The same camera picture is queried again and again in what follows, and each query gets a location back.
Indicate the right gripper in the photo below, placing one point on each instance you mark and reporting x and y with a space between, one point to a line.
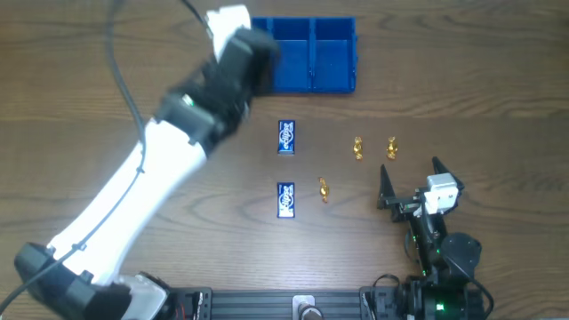
406 206

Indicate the gold wrapped candy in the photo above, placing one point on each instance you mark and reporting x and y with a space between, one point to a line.
391 148
323 189
358 148

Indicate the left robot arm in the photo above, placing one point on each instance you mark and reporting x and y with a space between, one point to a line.
146 186

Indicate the mounting rail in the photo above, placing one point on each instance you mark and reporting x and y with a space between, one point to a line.
258 304

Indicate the blue candy pack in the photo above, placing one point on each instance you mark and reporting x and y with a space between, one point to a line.
286 137
286 200

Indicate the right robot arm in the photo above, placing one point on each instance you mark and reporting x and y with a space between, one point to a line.
460 253

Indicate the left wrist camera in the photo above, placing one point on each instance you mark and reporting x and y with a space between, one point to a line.
229 26

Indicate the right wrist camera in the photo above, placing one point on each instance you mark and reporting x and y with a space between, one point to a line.
441 193

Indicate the blue tray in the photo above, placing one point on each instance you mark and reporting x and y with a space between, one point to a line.
329 66

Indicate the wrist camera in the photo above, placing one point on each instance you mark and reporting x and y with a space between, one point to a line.
441 193
229 26

